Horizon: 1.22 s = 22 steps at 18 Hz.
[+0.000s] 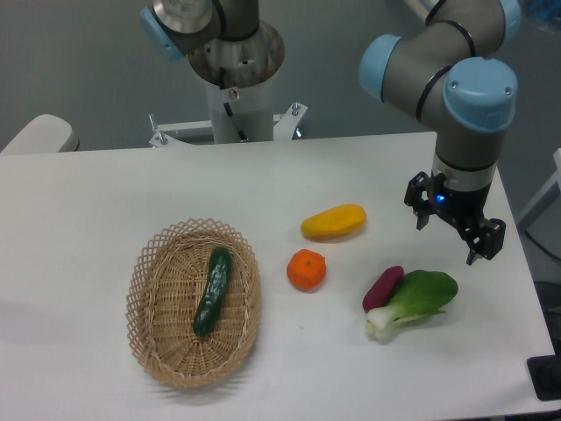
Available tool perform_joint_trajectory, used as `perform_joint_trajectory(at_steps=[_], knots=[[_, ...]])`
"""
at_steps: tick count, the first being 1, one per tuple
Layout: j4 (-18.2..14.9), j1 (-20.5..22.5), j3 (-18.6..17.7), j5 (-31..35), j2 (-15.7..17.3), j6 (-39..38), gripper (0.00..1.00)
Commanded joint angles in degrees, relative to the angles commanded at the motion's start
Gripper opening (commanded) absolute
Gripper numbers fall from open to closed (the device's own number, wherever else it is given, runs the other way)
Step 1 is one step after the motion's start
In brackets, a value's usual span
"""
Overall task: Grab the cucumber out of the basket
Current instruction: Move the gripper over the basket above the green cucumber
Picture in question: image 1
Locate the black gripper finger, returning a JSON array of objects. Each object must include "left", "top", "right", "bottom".
[
  {"left": 457, "top": 218, "right": 506, "bottom": 266},
  {"left": 404, "top": 172, "right": 434, "bottom": 230}
]

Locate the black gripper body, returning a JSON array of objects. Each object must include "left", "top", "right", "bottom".
[{"left": 428, "top": 172, "right": 494, "bottom": 232}]

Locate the green cucumber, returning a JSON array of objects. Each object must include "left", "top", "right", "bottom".
[{"left": 193, "top": 246, "right": 232, "bottom": 337}]

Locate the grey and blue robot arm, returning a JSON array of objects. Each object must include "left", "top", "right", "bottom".
[{"left": 140, "top": 1, "right": 521, "bottom": 260}]

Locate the oval wicker basket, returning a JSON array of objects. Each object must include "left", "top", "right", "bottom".
[{"left": 126, "top": 218, "right": 261, "bottom": 388}]

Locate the white furniture at right edge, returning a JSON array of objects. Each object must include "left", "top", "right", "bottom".
[{"left": 515, "top": 149, "right": 560, "bottom": 231}]

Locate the green bok choy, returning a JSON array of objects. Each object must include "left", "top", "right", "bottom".
[{"left": 366, "top": 270, "right": 458, "bottom": 341}]

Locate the yellow mango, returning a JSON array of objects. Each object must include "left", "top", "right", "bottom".
[{"left": 300, "top": 203, "right": 367, "bottom": 241}]

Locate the purple sweet potato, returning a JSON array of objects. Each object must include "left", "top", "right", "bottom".
[{"left": 362, "top": 266, "right": 404, "bottom": 312}]

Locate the orange tangerine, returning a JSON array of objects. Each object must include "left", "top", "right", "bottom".
[{"left": 286, "top": 249, "right": 327, "bottom": 292}]

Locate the black clamp at table edge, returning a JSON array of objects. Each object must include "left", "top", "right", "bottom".
[{"left": 527, "top": 355, "right": 560, "bottom": 402}]

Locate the white chair armrest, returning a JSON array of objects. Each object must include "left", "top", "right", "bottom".
[{"left": 1, "top": 114, "right": 80, "bottom": 155}]

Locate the black pedestal cable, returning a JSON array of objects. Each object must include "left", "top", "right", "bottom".
[{"left": 222, "top": 101, "right": 249, "bottom": 144}]

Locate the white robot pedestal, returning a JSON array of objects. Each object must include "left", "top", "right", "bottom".
[{"left": 188, "top": 21, "right": 285, "bottom": 125}]

